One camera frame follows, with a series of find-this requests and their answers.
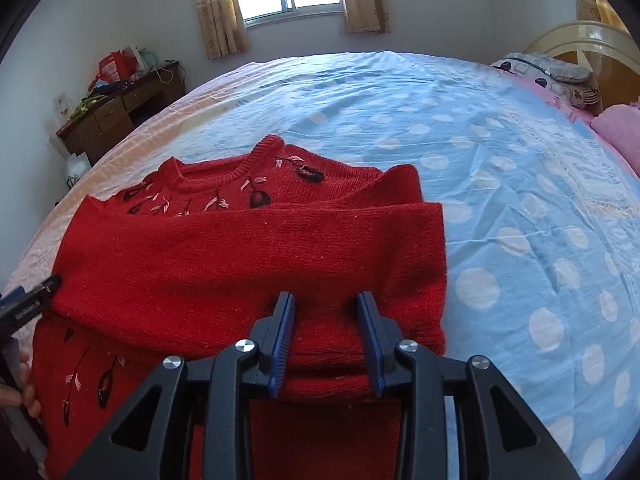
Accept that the yellow striped curtain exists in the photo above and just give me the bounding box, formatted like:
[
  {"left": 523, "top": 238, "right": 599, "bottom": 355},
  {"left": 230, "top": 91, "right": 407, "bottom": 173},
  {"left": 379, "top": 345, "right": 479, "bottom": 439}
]
[{"left": 575, "top": 0, "right": 626, "bottom": 36}]

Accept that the white plastic bag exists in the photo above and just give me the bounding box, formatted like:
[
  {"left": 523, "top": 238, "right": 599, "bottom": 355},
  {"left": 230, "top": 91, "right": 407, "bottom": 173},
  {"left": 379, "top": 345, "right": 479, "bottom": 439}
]
[{"left": 125, "top": 45, "right": 161, "bottom": 73}]

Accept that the person's left hand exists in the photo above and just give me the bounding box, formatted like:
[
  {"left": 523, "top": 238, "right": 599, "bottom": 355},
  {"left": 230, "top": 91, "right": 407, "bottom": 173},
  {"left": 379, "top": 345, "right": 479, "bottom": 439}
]
[{"left": 0, "top": 352, "right": 42, "bottom": 418}]

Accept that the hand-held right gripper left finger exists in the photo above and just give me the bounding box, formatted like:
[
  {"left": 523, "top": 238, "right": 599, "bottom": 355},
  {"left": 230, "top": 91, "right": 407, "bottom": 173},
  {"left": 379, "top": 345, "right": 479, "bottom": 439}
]
[{"left": 65, "top": 291, "right": 296, "bottom": 480}]

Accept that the pink under sheet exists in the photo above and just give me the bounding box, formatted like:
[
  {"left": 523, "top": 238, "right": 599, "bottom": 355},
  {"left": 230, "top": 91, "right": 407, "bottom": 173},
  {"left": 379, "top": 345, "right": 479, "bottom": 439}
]
[{"left": 492, "top": 67, "right": 640, "bottom": 181}]

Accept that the green cloth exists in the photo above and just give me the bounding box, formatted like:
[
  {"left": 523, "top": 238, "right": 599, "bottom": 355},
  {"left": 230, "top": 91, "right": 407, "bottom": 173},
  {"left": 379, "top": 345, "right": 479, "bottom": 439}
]
[{"left": 70, "top": 94, "right": 108, "bottom": 122}]

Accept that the red knit sweater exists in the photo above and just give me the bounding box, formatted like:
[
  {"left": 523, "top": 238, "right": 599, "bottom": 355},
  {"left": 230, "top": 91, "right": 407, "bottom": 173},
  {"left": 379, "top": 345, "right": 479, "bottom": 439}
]
[{"left": 32, "top": 134, "right": 447, "bottom": 480}]

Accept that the pink pillow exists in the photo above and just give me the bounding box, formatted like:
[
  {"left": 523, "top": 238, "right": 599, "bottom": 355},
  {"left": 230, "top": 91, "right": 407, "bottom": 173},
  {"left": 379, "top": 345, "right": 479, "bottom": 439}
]
[{"left": 592, "top": 104, "right": 640, "bottom": 177}]

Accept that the cream wooden headboard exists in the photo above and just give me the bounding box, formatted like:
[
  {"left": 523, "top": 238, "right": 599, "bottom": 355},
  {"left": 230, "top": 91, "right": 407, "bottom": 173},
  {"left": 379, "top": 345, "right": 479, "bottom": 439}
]
[{"left": 522, "top": 20, "right": 640, "bottom": 113}]

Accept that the red bag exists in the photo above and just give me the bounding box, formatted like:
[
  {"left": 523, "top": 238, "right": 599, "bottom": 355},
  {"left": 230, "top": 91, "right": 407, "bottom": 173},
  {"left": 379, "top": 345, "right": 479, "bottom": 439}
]
[{"left": 96, "top": 50, "right": 138, "bottom": 83}]

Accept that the bed with pastel sheet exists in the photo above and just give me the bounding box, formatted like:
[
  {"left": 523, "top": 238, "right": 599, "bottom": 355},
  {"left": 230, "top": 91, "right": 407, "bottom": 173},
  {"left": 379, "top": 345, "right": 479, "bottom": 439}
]
[{"left": 0, "top": 50, "right": 640, "bottom": 480}]

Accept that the white paper bag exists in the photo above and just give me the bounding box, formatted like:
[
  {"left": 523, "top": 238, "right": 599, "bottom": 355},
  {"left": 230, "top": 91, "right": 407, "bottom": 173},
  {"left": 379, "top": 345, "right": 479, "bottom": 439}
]
[{"left": 60, "top": 152, "right": 93, "bottom": 188}]

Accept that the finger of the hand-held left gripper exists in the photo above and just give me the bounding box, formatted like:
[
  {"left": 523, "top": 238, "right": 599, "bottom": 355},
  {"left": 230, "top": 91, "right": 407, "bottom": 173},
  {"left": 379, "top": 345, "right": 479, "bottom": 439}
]
[{"left": 0, "top": 274, "right": 62, "bottom": 336}]

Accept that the wooden desk with drawers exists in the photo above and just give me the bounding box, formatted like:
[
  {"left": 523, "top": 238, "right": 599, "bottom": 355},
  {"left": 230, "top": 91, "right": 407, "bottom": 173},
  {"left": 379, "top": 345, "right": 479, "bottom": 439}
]
[{"left": 55, "top": 62, "right": 187, "bottom": 161}]

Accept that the paper card on wall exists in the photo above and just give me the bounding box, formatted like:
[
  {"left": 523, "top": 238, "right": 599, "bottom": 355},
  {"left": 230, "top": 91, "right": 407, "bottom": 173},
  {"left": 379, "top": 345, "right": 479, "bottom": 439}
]
[{"left": 52, "top": 91, "right": 74, "bottom": 123}]

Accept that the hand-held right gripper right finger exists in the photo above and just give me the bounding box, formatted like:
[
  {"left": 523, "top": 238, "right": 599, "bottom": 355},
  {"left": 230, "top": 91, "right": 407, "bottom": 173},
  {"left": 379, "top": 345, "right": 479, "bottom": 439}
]
[{"left": 356, "top": 291, "right": 581, "bottom": 480}]

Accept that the grey patterned pillow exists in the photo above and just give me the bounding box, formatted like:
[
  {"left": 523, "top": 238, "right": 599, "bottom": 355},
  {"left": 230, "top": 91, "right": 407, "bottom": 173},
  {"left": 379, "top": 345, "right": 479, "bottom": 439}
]
[{"left": 490, "top": 52, "right": 601, "bottom": 109}]

